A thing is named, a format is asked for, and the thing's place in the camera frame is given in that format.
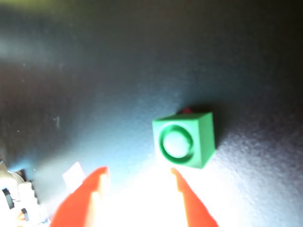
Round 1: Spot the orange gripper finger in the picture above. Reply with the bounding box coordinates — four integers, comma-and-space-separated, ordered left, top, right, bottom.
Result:
170, 167, 220, 227
49, 166, 111, 227

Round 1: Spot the green cube with ring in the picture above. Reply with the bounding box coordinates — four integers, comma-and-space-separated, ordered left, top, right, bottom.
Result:
152, 112, 216, 170

